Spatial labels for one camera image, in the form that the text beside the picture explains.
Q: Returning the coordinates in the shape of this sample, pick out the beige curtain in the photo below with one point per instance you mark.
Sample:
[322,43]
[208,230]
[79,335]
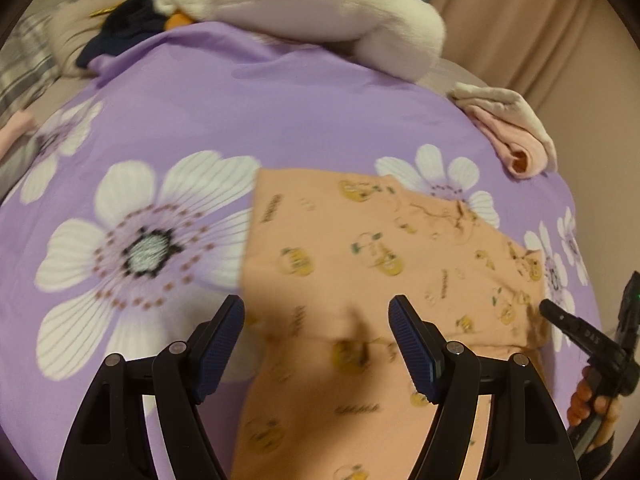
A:
[550,35]

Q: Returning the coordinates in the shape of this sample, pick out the light pink cloth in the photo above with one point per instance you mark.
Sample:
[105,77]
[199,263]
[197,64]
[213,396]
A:
[12,130]

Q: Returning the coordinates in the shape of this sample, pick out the white plush toy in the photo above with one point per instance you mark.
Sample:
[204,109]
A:
[300,0]

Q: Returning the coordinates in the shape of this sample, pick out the grey plaid cloth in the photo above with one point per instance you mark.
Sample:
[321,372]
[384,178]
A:
[25,60]

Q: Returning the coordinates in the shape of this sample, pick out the beige pillow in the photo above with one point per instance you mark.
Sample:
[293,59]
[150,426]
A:
[75,35]

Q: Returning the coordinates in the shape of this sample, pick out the pink folded cloth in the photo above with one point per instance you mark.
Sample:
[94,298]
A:
[500,135]

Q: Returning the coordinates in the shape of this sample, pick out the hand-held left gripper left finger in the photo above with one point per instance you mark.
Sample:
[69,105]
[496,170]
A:
[220,350]

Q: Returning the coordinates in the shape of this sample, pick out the beige folded cloth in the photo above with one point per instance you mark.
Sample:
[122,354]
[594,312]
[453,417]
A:
[505,97]

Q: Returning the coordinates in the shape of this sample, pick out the dark navy cloth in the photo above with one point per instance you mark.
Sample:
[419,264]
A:
[125,30]

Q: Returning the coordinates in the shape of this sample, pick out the purple floral bedsheet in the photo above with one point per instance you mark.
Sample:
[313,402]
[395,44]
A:
[250,110]

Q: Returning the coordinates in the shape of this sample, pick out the person's right hand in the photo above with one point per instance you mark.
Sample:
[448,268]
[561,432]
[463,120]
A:
[580,400]

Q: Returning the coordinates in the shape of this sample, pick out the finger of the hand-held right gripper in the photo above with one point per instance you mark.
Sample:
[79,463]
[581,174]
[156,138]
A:
[575,332]

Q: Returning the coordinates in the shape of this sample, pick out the person's right forearm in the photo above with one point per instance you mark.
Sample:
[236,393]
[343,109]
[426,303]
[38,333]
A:
[597,462]

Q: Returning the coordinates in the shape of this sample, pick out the orange cartoon print garment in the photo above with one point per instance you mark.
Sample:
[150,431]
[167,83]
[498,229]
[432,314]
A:
[325,260]

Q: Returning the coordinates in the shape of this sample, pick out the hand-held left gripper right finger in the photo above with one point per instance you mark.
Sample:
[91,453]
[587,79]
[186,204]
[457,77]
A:
[415,350]

